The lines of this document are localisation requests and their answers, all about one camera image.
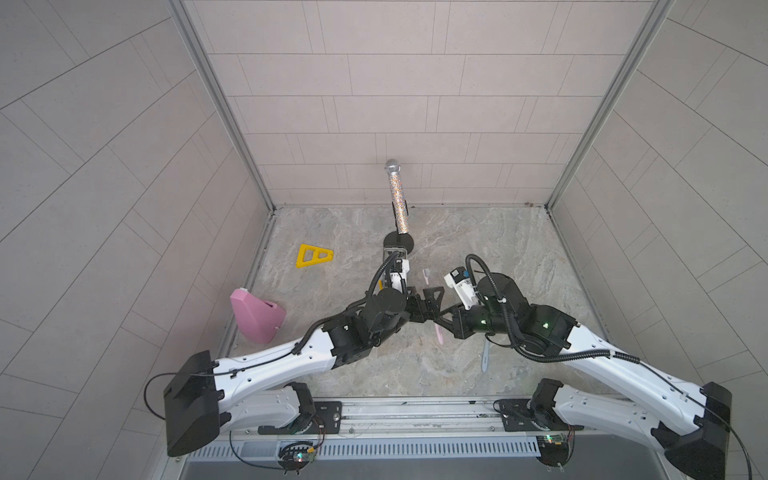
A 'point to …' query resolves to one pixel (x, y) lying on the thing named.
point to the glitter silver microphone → (398, 199)
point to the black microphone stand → (403, 240)
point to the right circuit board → (555, 449)
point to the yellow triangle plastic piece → (300, 263)
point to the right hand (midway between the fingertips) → (435, 322)
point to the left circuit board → (295, 456)
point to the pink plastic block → (258, 318)
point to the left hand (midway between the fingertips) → (438, 292)
